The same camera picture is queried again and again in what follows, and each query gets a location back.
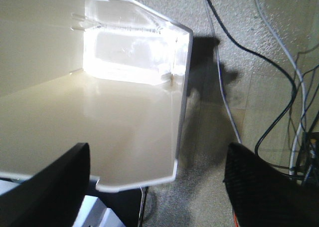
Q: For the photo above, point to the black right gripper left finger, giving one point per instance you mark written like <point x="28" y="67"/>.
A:
<point x="52" y="197"/>

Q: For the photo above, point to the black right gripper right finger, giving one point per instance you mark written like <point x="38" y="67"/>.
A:
<point x="263" y="197"/>

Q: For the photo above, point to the white plastic trash bin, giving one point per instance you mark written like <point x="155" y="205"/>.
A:
<point x="110" y="73"/>

